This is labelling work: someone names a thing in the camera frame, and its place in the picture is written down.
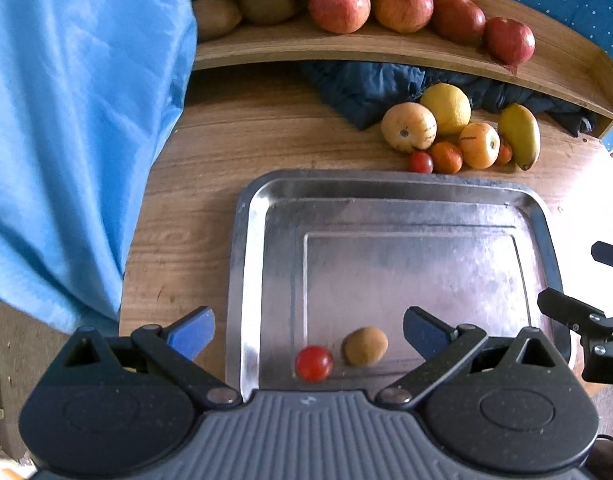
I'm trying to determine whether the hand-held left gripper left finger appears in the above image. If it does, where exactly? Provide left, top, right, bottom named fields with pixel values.
left=61, top=306, right=242, bottom=408

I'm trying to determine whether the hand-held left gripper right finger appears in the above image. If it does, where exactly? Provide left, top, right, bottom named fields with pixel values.
left=376, top=306, right=562, bottom=408

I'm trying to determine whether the small brown kiwi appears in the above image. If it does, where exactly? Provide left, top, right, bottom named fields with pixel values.
left=342, top=326, right=389, bottom=367

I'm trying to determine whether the metal tray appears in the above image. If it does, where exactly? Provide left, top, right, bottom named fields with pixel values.
left=225, top=169, right=573, bottom=403

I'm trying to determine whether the red cherry tomato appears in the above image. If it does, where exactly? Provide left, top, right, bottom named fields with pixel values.
left=295, top=345, right=334, bottom=382
left=407, top=151, right=434, bottom=175

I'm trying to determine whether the yellow green mango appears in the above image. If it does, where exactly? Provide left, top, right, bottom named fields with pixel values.
left=497, top=103, right=541, bottom=171

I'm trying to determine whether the small striped yellow melon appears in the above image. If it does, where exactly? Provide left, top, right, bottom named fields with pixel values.
left=459, top=122, right=501, bottom=170

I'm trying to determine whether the large striped yellow melon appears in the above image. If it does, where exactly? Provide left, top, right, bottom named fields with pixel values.
left=381, top=102, right=438, bottom=152

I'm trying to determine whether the yellow lemon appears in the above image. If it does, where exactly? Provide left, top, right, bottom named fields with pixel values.
left=419, top=83, right=472, bottom=136

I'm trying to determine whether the orange tangerine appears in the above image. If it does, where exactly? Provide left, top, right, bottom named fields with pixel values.
left=428, top=141, right=464, bottom=175

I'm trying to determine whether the red apple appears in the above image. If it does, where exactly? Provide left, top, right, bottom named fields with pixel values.
left=431, top=0, right=487, bottom=46
left=483, top=17, right=536, bottom=66
left=373, top=0, right=434, bottom=34
left=307, top=0, right=372, bottom=35

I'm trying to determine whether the dark blue quilted cloth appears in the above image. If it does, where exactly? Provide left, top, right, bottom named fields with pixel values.
left=301, top=60, right=599, bottom=137

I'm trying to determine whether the light blue cloth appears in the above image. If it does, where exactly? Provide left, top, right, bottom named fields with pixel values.
left=0, top=0, right=200, bottom=333

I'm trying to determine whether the wooden shelf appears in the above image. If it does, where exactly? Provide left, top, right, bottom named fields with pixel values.
left=191, top=0, right=613, bottom=121

